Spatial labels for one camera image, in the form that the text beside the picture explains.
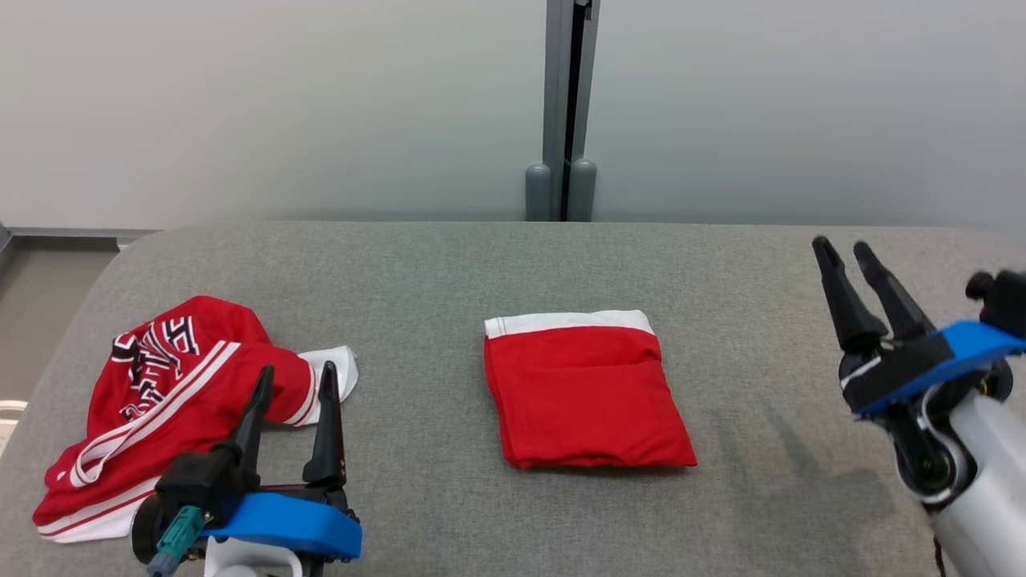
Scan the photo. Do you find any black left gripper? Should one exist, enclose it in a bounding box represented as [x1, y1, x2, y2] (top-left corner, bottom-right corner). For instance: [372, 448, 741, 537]
[131, 361, 354, 563]

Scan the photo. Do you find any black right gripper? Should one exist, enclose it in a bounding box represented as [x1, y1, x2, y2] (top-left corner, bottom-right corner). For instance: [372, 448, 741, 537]
[812, 236, 1014, 506]

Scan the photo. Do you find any red Bulls basketball jersey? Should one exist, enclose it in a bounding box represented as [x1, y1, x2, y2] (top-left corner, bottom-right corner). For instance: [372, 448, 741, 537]
[32, 295, 360, 545]

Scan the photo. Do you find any red garment white band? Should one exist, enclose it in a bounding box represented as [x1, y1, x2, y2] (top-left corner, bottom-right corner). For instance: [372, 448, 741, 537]
[483, 309, 699, 471]

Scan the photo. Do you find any white round floor object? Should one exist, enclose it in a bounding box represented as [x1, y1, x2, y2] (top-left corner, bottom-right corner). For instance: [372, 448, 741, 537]
[0, 398, 30, 459]

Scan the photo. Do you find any left black cable teal plug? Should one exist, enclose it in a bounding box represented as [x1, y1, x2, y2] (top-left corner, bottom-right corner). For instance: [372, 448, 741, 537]
[147, 506, 206, 577]

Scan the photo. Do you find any grey wall base rail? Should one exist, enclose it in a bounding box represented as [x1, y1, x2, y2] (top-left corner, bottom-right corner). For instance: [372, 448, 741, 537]
[0, 224, 161, 252]

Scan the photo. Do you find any grey metal partition post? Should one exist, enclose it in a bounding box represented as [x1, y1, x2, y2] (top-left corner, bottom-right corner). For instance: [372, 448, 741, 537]
[524, 0, 601, 223]

